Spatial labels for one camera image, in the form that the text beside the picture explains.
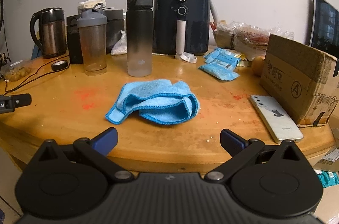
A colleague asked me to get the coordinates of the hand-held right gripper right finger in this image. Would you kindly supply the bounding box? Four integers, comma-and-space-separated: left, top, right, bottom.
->
204, 129, 308, 184

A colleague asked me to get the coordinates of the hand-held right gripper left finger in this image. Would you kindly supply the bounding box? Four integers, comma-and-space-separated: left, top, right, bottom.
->
33, 127, 133, 184

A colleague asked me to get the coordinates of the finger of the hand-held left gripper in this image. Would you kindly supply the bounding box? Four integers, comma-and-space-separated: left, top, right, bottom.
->
13, 93, 32, 108

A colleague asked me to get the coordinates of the blue microfiber cloth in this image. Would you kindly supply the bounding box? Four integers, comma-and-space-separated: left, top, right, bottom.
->
105, 79, 201, 126

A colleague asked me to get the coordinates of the clear shaker bottle grey lid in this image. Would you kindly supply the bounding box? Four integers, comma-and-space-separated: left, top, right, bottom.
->
77, 3, 108, 76

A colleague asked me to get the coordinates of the clear box of yellow snacks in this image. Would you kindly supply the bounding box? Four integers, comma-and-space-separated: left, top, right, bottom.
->
0, 59, 33, 82

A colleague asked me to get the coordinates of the black tape roll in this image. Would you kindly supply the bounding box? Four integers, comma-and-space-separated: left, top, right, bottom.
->
51, 60, 70, 71

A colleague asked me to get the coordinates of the white smartphone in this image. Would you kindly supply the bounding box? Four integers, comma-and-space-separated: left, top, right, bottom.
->
250, 95, 304, 144

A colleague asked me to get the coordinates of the blue snack packet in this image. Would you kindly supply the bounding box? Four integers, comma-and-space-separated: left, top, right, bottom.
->
199, 63, 240, 81
209, 51, 240, 69
203, 47, 225, 64

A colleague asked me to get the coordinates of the orange fruit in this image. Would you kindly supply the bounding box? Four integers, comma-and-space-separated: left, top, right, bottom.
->
251, 56, 265, 77

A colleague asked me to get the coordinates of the black rectangular device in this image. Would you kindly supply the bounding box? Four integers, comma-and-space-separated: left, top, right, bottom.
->
66, 15, 84, 64

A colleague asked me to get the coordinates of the cardboard box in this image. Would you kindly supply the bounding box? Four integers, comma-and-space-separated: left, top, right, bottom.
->
259, 33, 339, 127

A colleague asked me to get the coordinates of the plastic bag of white grains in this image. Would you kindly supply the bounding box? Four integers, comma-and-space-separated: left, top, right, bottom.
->
111, 30, 128, 56

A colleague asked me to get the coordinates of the grey parcel bag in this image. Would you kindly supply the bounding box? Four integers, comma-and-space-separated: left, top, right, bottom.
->
313, 147, 339, 173

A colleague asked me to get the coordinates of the beige plastic tub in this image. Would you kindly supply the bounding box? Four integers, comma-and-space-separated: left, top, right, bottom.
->
213, 29, 235, 49

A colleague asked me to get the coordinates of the teal packet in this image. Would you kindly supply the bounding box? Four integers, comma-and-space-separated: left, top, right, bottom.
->
316, 170, 339, 188

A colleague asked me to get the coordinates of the pile of clear plastic bags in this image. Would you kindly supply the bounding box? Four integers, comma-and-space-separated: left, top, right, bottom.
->
212, 20, 294, 60

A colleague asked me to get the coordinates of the steel rice cooker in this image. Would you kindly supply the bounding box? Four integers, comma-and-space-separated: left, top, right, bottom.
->
102, 9, 125, 55

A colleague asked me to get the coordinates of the black gradient water bottle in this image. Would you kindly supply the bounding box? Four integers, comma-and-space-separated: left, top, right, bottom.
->
126, 0, 154, 77

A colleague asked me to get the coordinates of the white tissue pack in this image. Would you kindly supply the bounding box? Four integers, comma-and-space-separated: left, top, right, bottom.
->
78, 0, 107, 11

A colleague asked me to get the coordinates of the dark blue air fryer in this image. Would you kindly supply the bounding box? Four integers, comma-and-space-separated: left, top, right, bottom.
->
154, 0, 212, 59

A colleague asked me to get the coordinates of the white rolled tube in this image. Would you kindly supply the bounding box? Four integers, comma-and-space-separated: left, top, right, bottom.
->
210, 0, 220, 22

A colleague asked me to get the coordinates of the dark flat screen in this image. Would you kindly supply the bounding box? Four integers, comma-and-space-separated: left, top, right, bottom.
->
309, 0, 339, 58

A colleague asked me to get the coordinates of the black cable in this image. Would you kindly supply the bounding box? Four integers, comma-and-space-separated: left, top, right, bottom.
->
4, 54, 70, 93

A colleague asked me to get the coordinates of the white strap loop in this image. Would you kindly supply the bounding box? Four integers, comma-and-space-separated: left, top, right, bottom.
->
181, 53, 198, 64

